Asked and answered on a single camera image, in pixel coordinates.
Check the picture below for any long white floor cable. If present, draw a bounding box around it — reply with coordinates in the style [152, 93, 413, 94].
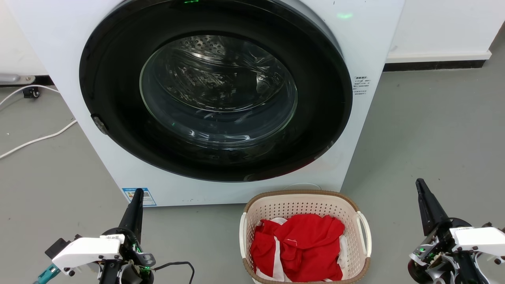
[0, 120, 78, 160]

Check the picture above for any thin white wire loop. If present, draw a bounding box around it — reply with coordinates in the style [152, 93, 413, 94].
[284, 182, 322, 191]

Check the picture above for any white cable near caster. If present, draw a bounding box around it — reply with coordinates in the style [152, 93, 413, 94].
[0, 84, 60, 107]

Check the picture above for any red garment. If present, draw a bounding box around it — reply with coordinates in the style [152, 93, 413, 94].
[251, 214, 346, 282]

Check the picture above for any black round washer door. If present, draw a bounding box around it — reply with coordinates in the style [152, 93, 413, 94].
[79, 0, 353, 183]

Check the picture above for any black baseboard strip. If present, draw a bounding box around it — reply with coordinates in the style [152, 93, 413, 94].
[383, 60, 485, 72]

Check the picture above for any teal cable connector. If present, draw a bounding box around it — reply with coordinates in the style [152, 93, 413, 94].
[33, 264, 62, 284]

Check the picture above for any blue energy label sticker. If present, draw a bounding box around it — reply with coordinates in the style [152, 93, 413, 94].
[122, 187, 157, 207]

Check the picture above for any white front-load washing machine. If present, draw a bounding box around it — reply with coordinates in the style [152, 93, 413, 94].
[6, 0, 406, 207]

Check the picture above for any black box behind left housing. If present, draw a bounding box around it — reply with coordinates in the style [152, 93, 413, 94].
[45, 235, 82, 260]

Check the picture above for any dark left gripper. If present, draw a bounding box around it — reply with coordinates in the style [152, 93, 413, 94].
[99, 189, 157, 284]

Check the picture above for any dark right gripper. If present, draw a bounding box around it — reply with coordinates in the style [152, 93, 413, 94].
[408, 178, 474, 284]

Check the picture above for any beige plastic laundry basket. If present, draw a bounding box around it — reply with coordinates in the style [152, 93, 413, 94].
[239, 190, 372, 284]

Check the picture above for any grey washer door latch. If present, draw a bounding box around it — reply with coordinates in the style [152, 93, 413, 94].
[91, 114, 109, 135]

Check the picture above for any small grey text sticker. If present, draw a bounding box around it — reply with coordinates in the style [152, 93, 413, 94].
[352, 75, 372, 96]

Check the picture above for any grey metal frame bar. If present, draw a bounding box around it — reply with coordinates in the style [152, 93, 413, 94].
[0, 73, 36, 85]

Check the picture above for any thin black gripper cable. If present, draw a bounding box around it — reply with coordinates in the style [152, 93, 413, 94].
[152, 261, 196, 284]

